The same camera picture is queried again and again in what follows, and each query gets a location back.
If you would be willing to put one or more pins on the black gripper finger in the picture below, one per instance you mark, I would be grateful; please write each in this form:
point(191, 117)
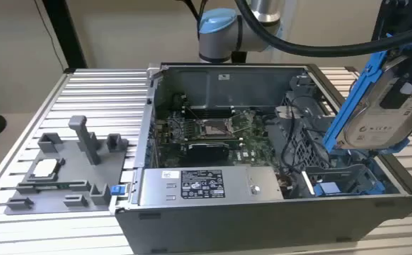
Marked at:
point(395, 99)

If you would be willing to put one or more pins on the hard disk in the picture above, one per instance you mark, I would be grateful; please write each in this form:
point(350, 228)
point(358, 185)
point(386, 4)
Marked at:
point(369, 125)

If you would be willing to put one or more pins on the grey perforated disk bay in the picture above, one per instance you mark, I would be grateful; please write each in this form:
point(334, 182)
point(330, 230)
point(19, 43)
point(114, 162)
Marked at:
point(309, 111)

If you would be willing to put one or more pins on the blue disk carrier in bay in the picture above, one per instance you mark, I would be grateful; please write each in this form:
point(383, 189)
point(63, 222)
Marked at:
point(326, 189)

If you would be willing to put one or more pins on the green motherboard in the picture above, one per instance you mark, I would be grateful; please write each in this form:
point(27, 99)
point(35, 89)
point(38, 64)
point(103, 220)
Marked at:
point(252, 148)

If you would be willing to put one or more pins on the CPU socket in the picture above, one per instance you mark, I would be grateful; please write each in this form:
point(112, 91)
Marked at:
point(212, 128)

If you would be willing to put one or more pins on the silver power supply unit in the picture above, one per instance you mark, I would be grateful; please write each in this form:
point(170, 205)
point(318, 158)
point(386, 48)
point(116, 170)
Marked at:
point(234, 186)

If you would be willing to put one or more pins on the black graphics card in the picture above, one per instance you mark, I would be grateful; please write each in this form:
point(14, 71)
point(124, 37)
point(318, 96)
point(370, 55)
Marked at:
point(206, 152)

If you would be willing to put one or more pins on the black open PC case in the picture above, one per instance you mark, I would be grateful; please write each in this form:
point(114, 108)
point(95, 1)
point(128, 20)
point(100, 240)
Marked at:
point(227, 228)

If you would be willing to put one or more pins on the blue case latch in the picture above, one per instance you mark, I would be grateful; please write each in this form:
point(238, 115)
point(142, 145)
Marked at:
point(118, 190)

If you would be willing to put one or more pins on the grey parts rack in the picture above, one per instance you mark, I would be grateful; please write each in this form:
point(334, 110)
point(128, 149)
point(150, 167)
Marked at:
point(71, 170)

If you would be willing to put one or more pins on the green RAM stick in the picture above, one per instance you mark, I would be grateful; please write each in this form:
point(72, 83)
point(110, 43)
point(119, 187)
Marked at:
point(63, 185)

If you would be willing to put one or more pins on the silver CPU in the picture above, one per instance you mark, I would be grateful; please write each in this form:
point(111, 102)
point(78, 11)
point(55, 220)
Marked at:
point(46, 168)

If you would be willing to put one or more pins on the black frame post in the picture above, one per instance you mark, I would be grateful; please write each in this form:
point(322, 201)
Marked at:
point(63, 32)

